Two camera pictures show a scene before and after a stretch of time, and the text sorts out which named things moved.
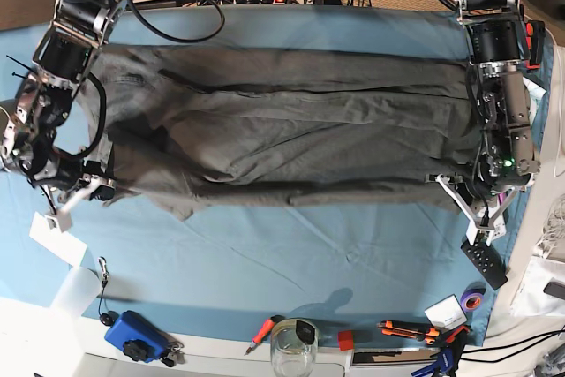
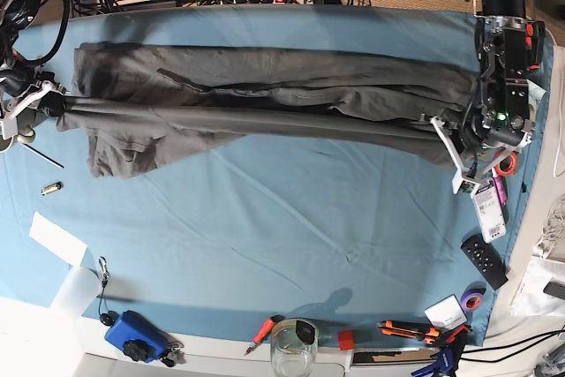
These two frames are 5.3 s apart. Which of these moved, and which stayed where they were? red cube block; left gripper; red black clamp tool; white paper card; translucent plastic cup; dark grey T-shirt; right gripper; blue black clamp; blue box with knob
Moved: left gripper; right gripper; dark grey T-shirt
Stayed: red cube block; translucent plastic cup; blue box with knob; red black clamp tool; white paper card; blue black clamp
